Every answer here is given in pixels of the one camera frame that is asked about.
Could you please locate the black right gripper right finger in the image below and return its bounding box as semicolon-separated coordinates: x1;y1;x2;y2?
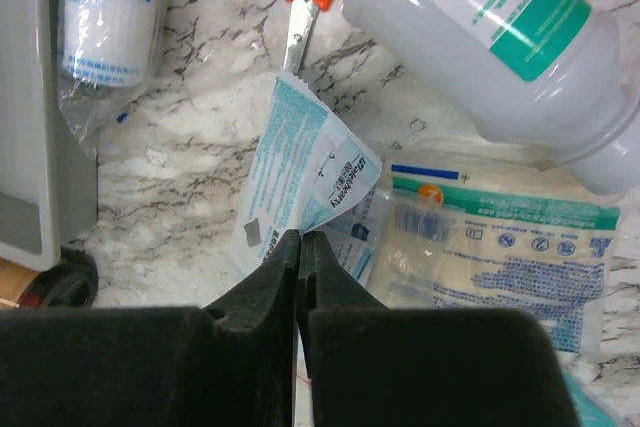
299;232;579;426

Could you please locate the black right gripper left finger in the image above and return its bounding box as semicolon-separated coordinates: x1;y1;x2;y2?
1;230;300;426

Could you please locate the clear ziplock bag red line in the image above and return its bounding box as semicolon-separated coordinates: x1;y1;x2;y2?
319;188;392;286

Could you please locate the cream gloves green stripe packet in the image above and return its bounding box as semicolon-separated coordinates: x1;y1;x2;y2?
367;148;621;354

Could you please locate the light blue printed sachet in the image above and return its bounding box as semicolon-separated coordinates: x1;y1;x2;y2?
230;71;382;276

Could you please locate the brown bottle orange cap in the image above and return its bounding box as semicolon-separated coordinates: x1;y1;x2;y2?
1;247;99;310

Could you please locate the grey plastic divider tray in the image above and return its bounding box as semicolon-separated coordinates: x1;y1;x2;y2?
1;0;98;271

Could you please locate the teal small wrapper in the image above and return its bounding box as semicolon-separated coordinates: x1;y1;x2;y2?
563;370;619;427

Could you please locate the white bottle green label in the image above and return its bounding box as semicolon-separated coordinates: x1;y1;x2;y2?
343;0;639;195

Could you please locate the white blue gauze roll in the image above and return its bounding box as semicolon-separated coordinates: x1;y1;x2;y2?
57;0;168;158

